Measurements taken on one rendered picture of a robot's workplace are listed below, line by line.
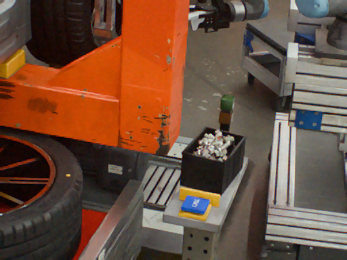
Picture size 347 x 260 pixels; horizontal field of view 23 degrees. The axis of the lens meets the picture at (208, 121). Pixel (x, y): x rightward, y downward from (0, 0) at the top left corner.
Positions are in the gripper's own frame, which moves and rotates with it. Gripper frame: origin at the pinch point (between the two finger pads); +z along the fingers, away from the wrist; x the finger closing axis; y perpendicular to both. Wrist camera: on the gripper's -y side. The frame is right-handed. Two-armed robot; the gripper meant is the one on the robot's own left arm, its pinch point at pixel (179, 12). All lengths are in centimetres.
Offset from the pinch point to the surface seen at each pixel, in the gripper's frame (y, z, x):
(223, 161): 28, 13, -52
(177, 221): 39, 32, -60
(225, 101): 17.8, 1.6, -34.3
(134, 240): 62, 32, -34
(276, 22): 49, -114, 92
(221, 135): 27.5, 4.3, -38.0
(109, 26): 4.9, 22.0, 7.9
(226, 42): 83, -124, 151
